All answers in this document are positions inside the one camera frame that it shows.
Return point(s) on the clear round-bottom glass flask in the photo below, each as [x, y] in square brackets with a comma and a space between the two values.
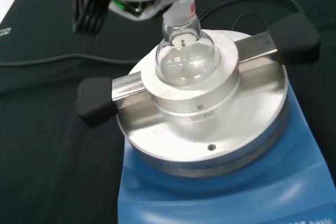
[183, 61]

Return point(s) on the clear tape piece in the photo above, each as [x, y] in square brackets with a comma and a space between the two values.
[5, 32]

